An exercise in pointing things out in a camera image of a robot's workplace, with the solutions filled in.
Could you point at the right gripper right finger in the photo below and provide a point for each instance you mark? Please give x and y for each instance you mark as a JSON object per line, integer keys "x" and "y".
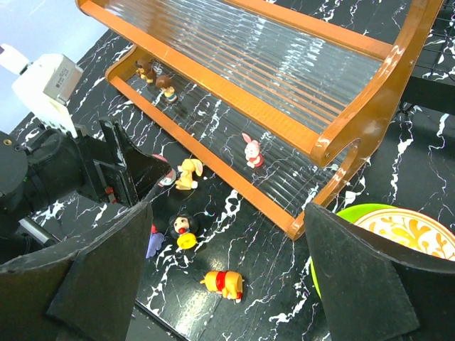
{"x": 392, "y": 293}

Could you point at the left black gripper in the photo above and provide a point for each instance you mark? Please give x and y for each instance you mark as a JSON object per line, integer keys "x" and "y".
{"x": 112, "y": 170}

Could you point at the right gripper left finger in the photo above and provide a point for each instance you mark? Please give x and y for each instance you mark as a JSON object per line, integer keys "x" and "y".
{"x": 81, "y": 289}

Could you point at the yellow rabbit toy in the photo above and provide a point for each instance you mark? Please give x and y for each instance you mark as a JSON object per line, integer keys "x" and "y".
{"x": 188, "y": 167}

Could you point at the yellow bear toy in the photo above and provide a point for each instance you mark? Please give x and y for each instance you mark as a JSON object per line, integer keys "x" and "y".
{"x": 228, "y": 284}

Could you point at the orange wooden glass shelf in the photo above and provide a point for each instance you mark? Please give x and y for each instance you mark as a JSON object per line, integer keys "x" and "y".
{"x": 317, "y": 97}

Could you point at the green plastic plate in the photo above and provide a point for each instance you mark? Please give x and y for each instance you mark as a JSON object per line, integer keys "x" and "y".
{"x": 331, "y": 241}

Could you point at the purple donkey toy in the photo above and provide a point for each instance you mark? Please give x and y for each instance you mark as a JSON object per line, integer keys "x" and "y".
{"x": 156, "y": 240}

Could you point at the black hair princess toy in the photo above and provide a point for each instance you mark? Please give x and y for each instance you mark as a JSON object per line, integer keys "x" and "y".
{"x": 183, "y": 229}

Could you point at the brown dog toy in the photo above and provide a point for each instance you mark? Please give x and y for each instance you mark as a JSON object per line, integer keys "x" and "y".
{"x": 145, "y": 70}

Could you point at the brown hair boy toy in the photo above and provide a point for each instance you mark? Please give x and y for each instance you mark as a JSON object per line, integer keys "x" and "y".
{"x": 164, "y": 83}

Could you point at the pink piglet toy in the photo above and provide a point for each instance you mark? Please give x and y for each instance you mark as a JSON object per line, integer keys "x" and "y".
{"x": 252, "y": 152}

